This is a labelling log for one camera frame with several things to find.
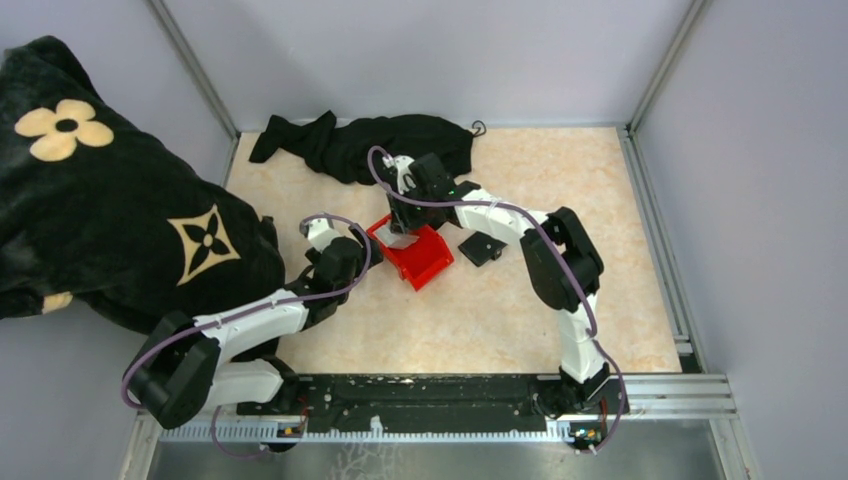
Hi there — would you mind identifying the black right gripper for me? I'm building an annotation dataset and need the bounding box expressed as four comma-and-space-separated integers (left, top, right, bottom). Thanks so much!
386, 182, 434, 236

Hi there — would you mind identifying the red plastic bin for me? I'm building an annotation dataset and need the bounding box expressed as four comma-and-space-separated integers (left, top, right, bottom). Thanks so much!
367, 215, 454, 291

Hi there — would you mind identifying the black leather card holder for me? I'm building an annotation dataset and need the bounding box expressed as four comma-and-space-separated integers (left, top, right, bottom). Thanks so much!
458, 232, 507, 267

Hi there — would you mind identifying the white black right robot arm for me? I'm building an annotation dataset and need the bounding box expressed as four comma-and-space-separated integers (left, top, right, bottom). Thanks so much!
368, 151, 611, 415

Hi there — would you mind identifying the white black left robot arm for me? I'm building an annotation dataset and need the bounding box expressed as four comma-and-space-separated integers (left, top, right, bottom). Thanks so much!
122, 234, 383, 429

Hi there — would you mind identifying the stack of silver cards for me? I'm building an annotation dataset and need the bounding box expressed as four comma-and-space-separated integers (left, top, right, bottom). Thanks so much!
386, 232, 419, 250

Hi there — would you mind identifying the black cloth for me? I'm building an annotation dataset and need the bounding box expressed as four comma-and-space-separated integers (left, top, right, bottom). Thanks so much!
248, 109, 488, 187

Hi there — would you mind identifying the black floral blanket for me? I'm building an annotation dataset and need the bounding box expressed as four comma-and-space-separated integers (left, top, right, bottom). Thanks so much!
1, 35, 285, 334

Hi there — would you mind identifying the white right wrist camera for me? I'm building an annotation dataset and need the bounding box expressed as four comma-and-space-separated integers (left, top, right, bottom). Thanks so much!
382, 155, 416, 195

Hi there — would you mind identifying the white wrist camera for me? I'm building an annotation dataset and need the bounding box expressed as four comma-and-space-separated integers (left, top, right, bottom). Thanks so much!
300, 217, 341, 253
382, 155, 416, 195

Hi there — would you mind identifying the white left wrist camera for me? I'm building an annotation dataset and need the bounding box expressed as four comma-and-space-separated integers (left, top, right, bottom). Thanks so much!
300, 217, 341, 253

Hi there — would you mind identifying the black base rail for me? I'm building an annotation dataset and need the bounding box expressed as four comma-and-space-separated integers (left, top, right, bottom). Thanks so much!
236, 372, 629, 435

